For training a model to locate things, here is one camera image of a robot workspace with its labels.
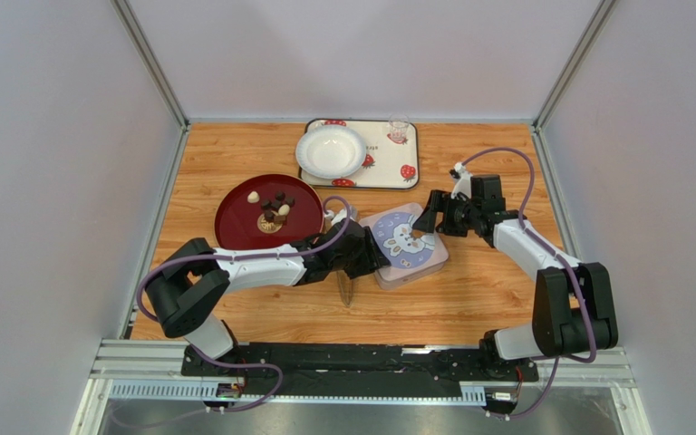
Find metal serving tongs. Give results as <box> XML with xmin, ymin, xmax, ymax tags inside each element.
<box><xmin>336</xmin><ymin>271</ymin><xmax>354</xmax><ymax>308</ymax></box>

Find silver tin lid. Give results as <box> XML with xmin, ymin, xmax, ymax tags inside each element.
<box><xmin>359</xmin><ymin>203</ymin><xmax>450</xmax><ymax>264</ymax></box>

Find pink chocolate tin box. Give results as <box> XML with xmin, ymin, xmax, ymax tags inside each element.
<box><xmin>374</xmin><ymin>256</ymin><xmax>449</xmax><ymax>290</ymax></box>

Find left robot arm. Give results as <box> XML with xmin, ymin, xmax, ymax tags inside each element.
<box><xmin>136</xmin><ymin>218</ymin><xmax>391</xmax><ymax>359</ymax></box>

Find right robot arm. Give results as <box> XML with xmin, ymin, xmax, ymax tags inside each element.
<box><xmin>412</xmin><ymin>175</ymin><xmax>619</xmax><ymax>362</ymax></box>

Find white chocolate piece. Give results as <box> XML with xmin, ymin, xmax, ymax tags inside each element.
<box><xmin>246</xmin><ymin>191</ymin><xmax>260</xmax><ymax>204</ymax></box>

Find strawberry pattern tray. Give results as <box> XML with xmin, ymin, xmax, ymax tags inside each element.
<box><xmin>298</xmin><ymin>119</ymin><xmax>421</xmax><ymax>190</ymax></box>

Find small clear glass cup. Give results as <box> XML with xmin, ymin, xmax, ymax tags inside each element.
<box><xmin>388</xmin><ymin>114</ymin><xmax>410</xmax><ymax>144</ymax></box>

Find white paper plate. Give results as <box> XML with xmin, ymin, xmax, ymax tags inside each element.
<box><xmin>295</xmin><ymin>125</ymin><xmax>367</xmax><ymax>179</ymax></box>

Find red round tray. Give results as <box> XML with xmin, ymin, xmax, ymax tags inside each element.
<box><xmin>214</xmin><ymin>174</ymin><xmax>324</xmax><ymax>250</ymax></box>

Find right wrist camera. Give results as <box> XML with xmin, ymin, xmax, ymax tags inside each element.
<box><xmin>449</xmin><ymin>162</ymin><xmax>473</xmax><ymax>200</ymax></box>

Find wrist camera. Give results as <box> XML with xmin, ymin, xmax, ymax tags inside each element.
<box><xmin>449</xmin><ymin>162</ymin><xmax>473</xmax><ymax>200</ymax></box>
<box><xmin>324</xmin><ymin>206</ymin><xmax>358</xmax><ymax>230</ymax></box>

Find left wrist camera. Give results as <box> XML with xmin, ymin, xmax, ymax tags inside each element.
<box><xmin>324</xmin><ymin>206</ymin><xmax>358</xmax><ymax>230</ymax></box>

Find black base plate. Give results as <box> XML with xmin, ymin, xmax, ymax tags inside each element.
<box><xmin>180</xmin><ymin>343</ymin><xmax>539</xmax><ymax>398</ymax></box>

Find aluminium frame rail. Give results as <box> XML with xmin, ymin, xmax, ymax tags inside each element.
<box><xmin>72</xmin><ymin>340</ymin><xmax>652</xmax><ymax>434</ymax></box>

